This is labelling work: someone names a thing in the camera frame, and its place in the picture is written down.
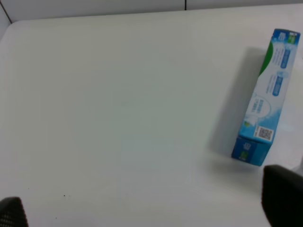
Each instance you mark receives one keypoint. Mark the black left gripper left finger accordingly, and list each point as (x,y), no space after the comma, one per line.
(12,213)

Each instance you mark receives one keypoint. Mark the blue toothpaste box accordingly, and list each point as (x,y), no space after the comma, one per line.
(259,125)

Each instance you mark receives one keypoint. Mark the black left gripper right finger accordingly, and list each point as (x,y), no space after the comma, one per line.
(282,196)

